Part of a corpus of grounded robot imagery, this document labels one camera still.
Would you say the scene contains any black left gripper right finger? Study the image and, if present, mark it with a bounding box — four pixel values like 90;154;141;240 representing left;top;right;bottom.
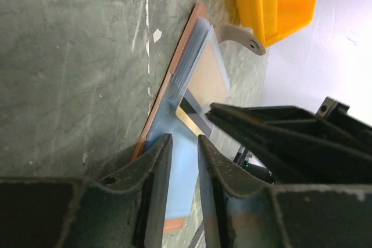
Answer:
198;135;371;247

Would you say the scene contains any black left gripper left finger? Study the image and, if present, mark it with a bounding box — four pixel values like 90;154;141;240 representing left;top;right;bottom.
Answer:
1;134;173;247

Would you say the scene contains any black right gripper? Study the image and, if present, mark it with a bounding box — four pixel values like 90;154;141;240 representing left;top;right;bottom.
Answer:
205;96;372;186

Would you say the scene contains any pink leather card holder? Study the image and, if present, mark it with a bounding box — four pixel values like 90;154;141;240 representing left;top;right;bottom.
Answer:
132;2;266;233

